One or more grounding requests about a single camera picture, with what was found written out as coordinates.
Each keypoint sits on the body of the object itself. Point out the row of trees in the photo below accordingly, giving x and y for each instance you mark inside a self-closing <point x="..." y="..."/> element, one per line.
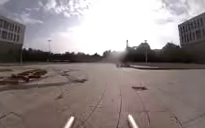
<point x="73" y="56"/>

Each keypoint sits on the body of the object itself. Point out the tall thin chimney tower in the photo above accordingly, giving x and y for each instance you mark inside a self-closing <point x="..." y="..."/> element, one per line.
<point x="127" y="43"/>

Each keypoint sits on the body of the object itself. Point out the concrete kerb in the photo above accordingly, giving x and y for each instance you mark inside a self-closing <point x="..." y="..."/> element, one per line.
<point x="146" y="67"/>

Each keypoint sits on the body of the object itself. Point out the street lamp pole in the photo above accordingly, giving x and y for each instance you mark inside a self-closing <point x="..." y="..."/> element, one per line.
<point x="145" y="53"/>
<point x="49" y="50"/>

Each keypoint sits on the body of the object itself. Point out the robot's own part right stub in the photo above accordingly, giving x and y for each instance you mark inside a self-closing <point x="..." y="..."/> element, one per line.
<point x="132" y="122"/>

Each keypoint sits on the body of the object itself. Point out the robot's own part stub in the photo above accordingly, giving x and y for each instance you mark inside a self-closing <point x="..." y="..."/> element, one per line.
<point x="69" y="122"/>
<point x="132" y="122"/>

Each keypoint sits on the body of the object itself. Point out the robot's own part left stub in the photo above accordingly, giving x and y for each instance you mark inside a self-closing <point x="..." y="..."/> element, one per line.
<point x="69" y="122"/>

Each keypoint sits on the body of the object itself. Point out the grass strip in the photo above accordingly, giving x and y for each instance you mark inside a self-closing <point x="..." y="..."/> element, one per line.
<point x="176" y="65"/>

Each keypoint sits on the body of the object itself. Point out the patch of dirt and rubble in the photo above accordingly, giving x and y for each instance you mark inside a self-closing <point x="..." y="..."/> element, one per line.
<point x="26" y="76"/>

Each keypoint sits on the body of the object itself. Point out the grey building with window grid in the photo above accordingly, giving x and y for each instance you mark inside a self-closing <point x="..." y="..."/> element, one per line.
<point x="197" y="33"/>

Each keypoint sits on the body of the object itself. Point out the pale building with window rows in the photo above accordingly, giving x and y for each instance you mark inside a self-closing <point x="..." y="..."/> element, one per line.
<point x="5" y="36"/>

